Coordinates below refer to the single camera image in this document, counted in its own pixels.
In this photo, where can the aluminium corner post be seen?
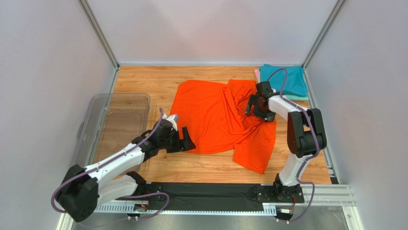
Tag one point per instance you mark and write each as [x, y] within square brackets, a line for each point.
[323, 32]
[84, 4]

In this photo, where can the left aluminium corner post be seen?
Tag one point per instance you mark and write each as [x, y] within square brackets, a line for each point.
[84, 4]

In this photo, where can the orange t shirt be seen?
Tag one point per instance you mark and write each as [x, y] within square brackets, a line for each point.
[214, 114]

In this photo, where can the aluminium frame rail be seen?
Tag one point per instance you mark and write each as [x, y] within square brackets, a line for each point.
[326, 207]

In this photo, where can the mint folded t shirt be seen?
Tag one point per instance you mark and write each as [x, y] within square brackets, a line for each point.
[296, 97]

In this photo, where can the pink folded t shirt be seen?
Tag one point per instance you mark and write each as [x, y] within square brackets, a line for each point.
[257, 75]

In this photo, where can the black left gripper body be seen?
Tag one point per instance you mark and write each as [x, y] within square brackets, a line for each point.
[172, 143]

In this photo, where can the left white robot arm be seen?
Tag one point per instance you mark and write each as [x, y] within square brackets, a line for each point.
[83, 189]

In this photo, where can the clear plastic bin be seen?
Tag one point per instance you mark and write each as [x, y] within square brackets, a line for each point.
[112, 121]

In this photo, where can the right aluminium corner post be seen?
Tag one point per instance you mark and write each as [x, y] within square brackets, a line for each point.
[323, 32]

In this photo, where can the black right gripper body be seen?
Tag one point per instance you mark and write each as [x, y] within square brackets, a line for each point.
[260, 105]

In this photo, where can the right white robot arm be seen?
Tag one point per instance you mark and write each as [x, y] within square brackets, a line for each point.
[306, 137]

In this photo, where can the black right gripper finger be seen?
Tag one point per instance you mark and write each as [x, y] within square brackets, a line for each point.
[253, 100]
[268, 116]

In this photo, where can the teal folded t shirt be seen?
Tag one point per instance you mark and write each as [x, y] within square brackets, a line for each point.
[295, 82]

